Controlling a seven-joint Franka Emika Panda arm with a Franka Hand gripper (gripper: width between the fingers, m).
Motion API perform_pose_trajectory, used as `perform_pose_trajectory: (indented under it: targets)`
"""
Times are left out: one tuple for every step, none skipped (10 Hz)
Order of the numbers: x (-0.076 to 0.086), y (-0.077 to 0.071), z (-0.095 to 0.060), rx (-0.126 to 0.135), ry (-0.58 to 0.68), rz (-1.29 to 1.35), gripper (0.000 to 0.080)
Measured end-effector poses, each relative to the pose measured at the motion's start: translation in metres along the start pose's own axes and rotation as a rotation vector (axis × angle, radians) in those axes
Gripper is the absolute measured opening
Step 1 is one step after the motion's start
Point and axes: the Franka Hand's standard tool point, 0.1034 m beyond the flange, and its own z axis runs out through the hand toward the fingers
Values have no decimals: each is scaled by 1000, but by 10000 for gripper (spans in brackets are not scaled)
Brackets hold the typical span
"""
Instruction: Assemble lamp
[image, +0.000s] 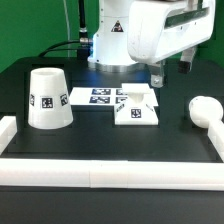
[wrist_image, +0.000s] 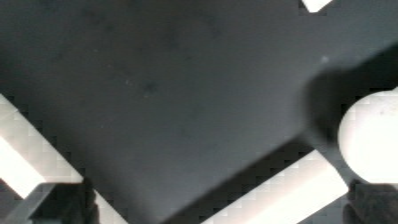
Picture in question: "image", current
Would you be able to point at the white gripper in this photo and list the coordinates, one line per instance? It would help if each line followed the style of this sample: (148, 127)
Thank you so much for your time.
(159, 29)

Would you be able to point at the white lamp base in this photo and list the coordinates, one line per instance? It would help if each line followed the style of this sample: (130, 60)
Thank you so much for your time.
(139, 106)

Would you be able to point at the white lamp bulb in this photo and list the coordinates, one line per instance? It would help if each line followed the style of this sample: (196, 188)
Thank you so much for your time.
(204, 109)

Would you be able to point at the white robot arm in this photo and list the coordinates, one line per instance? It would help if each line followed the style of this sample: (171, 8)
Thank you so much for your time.
(110, 50)

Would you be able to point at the white lamp shade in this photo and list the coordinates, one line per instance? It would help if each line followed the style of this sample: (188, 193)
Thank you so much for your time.
(49, 106)

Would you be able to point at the white marker sheet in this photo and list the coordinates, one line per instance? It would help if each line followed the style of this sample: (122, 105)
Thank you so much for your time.
(110, 96)

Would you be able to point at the white right rail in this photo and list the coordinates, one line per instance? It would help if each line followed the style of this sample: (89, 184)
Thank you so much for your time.
(216, 136)

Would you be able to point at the white rail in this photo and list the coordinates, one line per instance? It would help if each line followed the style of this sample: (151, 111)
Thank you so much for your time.
(8, 129)
(112, 174)
(216, 136)

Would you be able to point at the white front rail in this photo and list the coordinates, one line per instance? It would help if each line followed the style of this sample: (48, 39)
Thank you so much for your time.
(112, 174)

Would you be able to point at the white left rail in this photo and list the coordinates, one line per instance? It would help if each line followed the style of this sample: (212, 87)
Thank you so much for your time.
(8, 129)

